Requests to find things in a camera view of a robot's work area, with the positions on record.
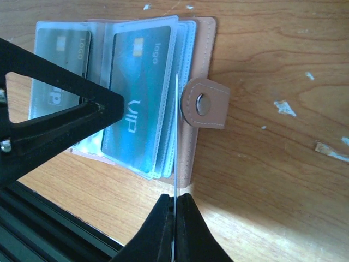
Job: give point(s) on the blue credit card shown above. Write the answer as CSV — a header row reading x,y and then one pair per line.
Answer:
x,y
138,71

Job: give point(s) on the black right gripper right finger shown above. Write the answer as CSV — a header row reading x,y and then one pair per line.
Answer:
x,y
193,239

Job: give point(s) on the black credit card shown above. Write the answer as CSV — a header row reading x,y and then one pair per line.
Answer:
x,y
68,49

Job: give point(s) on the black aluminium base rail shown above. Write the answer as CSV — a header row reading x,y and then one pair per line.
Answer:
x,y
36,229

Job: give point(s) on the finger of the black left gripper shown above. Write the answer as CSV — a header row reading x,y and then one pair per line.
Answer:
x,y
29,144

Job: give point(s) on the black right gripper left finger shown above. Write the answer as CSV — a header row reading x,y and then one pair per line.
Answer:
x,y
153,241

